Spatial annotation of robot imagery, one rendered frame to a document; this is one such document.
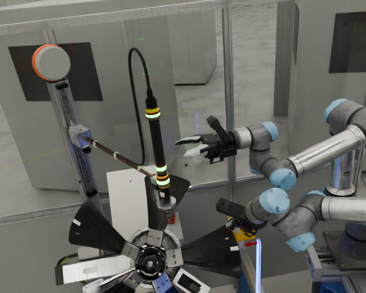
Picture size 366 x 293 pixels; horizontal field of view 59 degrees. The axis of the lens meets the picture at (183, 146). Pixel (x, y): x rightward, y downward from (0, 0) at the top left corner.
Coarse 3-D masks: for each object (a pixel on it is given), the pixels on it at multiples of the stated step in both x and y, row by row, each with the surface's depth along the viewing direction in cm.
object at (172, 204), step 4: (152, 180) 115; (156, 180) 113; (152, 184) 115; (156, 184) 114; (156, 188) 114; (156, 192) 116; (156, 196) 117; (172, 196) 118; (160, 200) 117; (172, 200) 116; (160, 204) 115; (164, 204) 115; (168, 204) 114; (172, 204) 114; (160, 208) 114; (164, 208) 113; (168, 208) 114
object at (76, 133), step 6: (72, 126) 155; (78, 126) 156; (72, 132) 151; (78, 132) 150; (84, 132) 150; (90, 132) 152; (72, 138) 154; (78, 138) 149; (78, 144) 150; (84, 144) 152
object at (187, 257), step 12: (204, 240) 134; (216, 240) 133; (192, 252) 130; (204, 252) 129; (216, 252) 129; (228, 252) 129; (192, 264) 125; (204, 264) 125; (216, 264) 125; (228, 264) 125; (240, 264) 126; (240, 276) 123
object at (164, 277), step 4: (164, 272) 131; (164, 276) 130; (156, 280) 126; (160, 280) 127; (164, 280) 129; (168, 280) 130; (156, 284) 125; (160, 284) 126; (168, 284) 129; (156, 288) 124; (160, 288) 125; (164, 288) 127; (168, 288) 128; (156, 292) 123; (160, 292) 124; (164, 292) 126
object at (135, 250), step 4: (124, 244) 127; (128, 244) 126; (124, 248) 129; (128, 248) 128; (132, 248) 127; (136, 248) 127; (124, 252) 131; (132, 252) 129; (136, 252) 128; (128, 256) 131; (132, 256) 130; (136, 256) 130
